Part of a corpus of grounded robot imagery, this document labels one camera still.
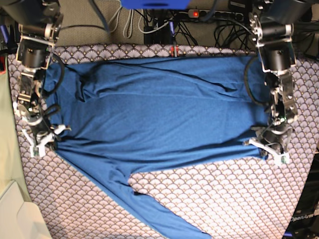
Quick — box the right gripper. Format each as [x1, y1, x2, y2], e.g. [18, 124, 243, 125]
[13, 104, 60, 137]

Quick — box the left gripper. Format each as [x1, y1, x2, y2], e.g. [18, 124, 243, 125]
[250, 123, 293, 152]

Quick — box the blue long-sleeve T-shirt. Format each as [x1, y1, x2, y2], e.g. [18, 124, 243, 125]
[45, 57, 268, 239]

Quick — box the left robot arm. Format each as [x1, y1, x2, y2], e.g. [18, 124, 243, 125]
[46, 0, 310, 157]

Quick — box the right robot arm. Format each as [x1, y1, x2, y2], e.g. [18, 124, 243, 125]
[0, 0, 264, 163]

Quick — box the white plastic bin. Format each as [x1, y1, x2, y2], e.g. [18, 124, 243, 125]
[0, 180, 51, 239]

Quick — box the red black table clamp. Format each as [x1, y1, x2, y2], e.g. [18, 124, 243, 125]
[169, 21, 178, 57]

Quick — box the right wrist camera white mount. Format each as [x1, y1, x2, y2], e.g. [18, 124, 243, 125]
[21, 124, 71, 157]

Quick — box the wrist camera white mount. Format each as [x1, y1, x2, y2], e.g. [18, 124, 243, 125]
[21, 124, 71, 157]
[243, 137, 291, 167]

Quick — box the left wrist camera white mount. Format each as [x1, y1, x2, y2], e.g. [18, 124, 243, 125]
[243, 137, 291, 167]

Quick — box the blue handled clamp left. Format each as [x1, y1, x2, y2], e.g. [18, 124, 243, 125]
[0, 24, 10, 54]

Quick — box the black power strip red switch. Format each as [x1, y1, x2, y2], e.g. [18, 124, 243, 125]
[186, 9, 244, 22]

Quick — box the white looped cable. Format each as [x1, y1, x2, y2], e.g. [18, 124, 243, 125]
[108, 7, 135, 38]

